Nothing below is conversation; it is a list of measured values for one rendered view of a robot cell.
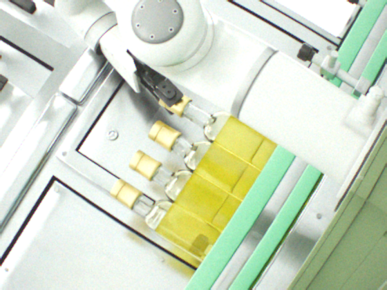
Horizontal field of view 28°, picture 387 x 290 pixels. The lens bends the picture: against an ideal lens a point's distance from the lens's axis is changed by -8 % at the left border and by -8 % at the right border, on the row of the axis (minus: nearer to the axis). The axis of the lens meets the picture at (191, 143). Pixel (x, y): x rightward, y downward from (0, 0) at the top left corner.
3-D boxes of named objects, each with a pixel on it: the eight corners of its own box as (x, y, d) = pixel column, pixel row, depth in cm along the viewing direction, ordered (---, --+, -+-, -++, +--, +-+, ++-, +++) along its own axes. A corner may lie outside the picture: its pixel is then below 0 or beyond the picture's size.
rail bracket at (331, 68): (361, 105, 133) (298, 65, 135) (377, 70, 117) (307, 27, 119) (352, 119, 132) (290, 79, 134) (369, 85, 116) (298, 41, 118)
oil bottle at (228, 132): (323, 178, 137) (217, 112, 141) (327, 170, 132) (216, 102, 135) (307, 206, 136) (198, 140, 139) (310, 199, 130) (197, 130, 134)
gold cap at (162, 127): (182, 137, 139) (159, 123, 139) (181, 130, 135) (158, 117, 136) (171, 155, 138) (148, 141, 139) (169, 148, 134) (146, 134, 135)
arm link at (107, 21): (88, 52, 147) (98, 61, 146) (81, 33, 138) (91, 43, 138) (119, 25, 148) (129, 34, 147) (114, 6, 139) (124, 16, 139)
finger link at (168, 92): (142, 81, 138) (169, 108, 136) (140, 74, 135) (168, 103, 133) (157, 68, 138) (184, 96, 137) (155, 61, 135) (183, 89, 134)
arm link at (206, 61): (284, 58, 101) (176, -3, 104) (274, 39, 88) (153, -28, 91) (244, 125, 101) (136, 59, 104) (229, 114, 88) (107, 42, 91)
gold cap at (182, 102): (193, 103, 140) (171, 90, 141) (192, 96, 137) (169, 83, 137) (181, 120, 139) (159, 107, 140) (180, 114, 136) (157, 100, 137)
